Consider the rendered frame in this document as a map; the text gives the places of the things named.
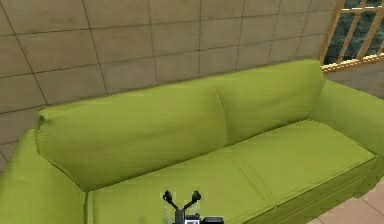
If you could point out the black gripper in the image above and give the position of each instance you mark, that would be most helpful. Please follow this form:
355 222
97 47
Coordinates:
179 217

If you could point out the green sofa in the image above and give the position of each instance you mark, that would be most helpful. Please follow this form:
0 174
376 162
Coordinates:
173 133

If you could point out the wooden framed window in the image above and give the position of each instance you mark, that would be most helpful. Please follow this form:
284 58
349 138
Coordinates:
353 63

